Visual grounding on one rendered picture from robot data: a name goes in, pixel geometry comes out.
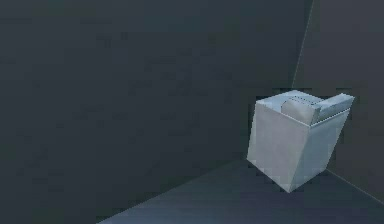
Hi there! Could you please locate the pale grey lidded bin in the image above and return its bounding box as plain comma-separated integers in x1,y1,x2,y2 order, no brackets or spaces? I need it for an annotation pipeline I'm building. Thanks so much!
246,89,356,194

